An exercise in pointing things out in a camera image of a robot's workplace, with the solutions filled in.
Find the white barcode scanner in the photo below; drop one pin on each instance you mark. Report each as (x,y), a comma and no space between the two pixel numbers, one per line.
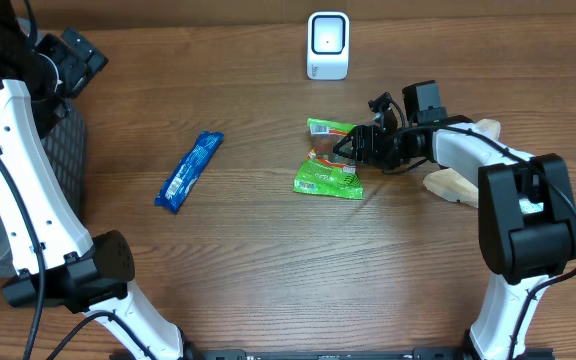
(328,45)

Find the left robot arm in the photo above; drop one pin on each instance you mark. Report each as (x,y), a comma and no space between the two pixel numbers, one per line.
(100,285)

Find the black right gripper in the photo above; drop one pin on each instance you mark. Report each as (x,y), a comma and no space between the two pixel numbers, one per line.
(360,132)

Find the green Haribo candy bag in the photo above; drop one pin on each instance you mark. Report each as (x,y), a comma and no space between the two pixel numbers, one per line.
(323,172)

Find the grey plastic mesh basket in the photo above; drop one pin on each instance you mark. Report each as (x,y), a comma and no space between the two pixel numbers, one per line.
(41,228)

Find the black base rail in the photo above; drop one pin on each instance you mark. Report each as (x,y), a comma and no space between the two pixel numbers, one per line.
(420,353)

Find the blue snack packet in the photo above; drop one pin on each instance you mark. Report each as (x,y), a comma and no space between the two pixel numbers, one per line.
(176,188)

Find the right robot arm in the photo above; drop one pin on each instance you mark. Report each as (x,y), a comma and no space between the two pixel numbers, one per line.
(526,254)

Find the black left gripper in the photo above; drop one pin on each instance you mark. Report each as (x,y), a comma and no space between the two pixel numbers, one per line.
(77,66)

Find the teal wipes packet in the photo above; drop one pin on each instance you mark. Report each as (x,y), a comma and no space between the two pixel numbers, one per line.
(527,207)

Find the brown nut snack bag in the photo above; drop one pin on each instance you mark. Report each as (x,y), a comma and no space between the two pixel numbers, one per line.
(452,187)

